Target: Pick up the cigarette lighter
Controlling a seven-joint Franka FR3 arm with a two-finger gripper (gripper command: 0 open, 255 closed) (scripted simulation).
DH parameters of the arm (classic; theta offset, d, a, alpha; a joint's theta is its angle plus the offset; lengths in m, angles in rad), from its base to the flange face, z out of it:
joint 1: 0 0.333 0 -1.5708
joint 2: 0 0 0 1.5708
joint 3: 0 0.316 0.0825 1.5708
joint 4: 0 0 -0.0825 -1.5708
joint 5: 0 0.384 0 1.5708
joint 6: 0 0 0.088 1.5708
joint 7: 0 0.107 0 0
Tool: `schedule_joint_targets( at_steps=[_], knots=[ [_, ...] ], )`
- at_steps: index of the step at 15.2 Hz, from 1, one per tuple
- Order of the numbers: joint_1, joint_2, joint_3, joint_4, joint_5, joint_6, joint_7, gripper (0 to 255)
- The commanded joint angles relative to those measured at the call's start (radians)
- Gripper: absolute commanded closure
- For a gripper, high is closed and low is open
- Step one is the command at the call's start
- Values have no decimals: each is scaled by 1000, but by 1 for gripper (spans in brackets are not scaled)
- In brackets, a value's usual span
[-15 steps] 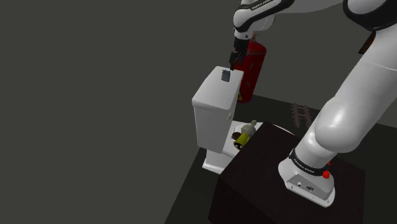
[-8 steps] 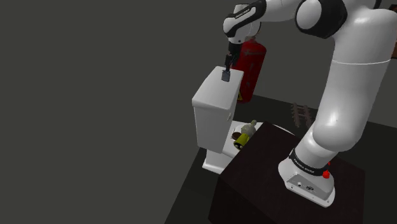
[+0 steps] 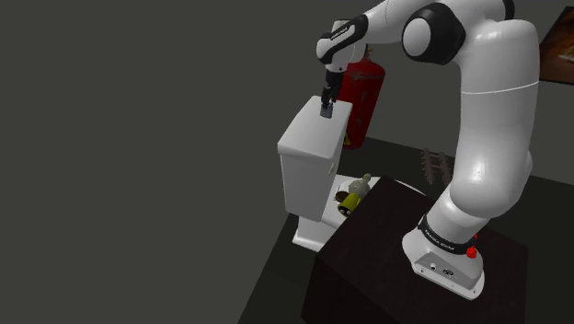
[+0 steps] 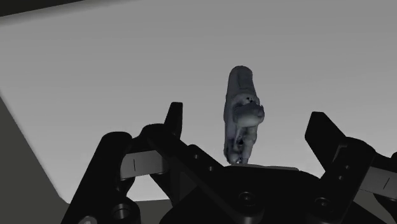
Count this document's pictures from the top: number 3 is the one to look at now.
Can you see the framed wall picture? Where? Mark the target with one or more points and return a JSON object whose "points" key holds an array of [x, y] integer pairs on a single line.
{"points": [[560, 51]]}

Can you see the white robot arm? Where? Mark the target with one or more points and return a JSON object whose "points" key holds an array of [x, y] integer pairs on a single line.
{"points": [[493, 112]]}

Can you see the white toilet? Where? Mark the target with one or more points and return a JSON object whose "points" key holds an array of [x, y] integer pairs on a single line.
{"points": [[309, 148]]}

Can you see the dark robot stand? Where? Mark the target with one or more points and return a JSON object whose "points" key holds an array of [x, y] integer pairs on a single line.
{"points": [[385, 251]]}

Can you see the red fire extinguisher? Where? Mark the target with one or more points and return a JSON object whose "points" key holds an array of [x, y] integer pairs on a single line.
{"points": [[361, 103]]}

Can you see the brown round disc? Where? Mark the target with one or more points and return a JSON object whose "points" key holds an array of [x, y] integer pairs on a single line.
{"points": [[341, 196]]}

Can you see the brown wooden rack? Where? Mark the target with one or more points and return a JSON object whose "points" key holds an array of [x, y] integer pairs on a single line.
{"points": [[435, 165]]}

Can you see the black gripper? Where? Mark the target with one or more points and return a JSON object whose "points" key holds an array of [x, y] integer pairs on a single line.
{"points": [[328, 95]]}

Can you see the yellow and white bottle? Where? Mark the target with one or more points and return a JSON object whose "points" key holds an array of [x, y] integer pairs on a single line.
{"points": [[354, 197]]}

